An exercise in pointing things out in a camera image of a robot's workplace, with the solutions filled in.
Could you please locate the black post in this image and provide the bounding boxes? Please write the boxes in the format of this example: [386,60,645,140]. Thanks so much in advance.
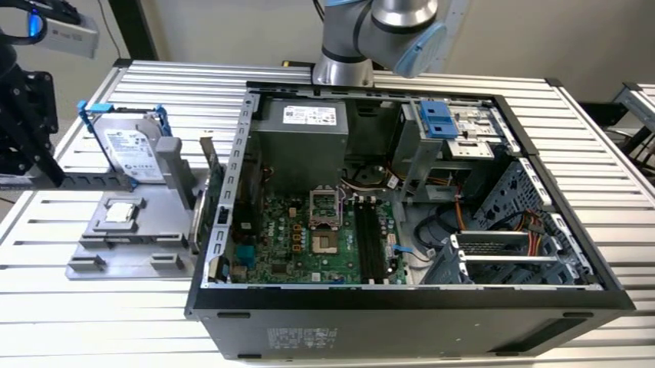
[104,0,160,61]

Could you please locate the metal slat side table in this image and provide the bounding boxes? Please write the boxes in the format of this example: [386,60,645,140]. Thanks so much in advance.
[611,81,655,131]

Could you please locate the grey metal drive cage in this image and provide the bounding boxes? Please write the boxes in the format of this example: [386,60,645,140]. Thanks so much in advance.
[394,99,506,200]

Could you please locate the hard disk in blue carrier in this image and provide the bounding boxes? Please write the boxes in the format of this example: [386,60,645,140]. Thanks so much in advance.
[76,101,174,191]

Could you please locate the blue wire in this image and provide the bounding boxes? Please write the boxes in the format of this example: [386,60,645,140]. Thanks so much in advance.
[390,243,428,257]

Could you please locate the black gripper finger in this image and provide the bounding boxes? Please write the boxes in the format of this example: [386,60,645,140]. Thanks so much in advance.
[0,71,67,189]

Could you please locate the red yellow wire bundle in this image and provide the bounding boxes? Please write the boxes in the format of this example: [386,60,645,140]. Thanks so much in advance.
[511,210,547,258]

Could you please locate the metal socket cover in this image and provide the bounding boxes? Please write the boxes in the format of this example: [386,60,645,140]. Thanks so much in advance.
[310,183,343,228]

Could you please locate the green motherboard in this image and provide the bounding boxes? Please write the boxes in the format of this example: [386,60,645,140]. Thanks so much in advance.
[230,187,411,287]

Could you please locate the black PC case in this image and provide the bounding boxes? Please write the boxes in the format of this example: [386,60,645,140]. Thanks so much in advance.
[183,78,635,361]

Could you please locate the black wire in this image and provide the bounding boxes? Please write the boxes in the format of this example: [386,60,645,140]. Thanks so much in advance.
[412,213,456,255]

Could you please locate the blue plastic drive carrier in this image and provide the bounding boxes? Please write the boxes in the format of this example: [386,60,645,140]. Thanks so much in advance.
[416,100,456,140]

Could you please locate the CPU socket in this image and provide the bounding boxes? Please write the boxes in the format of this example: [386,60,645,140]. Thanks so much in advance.
[310,225,342,258]

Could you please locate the green graphics card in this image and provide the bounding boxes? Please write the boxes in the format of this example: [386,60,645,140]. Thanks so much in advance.
[187,130,230,257]

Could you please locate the grey power supply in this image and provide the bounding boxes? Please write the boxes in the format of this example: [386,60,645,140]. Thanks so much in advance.
[250,97,352,192]

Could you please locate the orange wire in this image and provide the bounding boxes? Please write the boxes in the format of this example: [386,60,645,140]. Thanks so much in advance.
[452,183,467,233]

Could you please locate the black box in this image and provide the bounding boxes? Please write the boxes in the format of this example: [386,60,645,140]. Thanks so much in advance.
[578,101,631,127]

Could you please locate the silver CPU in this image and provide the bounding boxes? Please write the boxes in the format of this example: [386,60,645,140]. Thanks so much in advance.
[104,205,138,223]

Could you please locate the black cooler fan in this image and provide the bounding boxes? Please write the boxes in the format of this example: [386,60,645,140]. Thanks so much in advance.
[342,163,400,192]

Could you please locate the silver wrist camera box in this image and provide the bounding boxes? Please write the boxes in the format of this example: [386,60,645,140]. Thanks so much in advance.
[38,11,102,59]

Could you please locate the black RAM slot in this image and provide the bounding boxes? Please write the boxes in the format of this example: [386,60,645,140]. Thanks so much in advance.
[367,195,390,284]
[355,195,378,284]

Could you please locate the grey parts rack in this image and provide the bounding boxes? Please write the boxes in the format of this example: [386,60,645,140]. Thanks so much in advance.
[64,137,206,283]

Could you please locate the thin wire locking lever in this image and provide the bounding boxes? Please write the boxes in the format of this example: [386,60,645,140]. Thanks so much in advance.
[335,187,358,229]

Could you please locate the grey metal disk bay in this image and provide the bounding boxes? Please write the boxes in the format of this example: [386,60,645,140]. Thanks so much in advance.
[424,229,595,287]

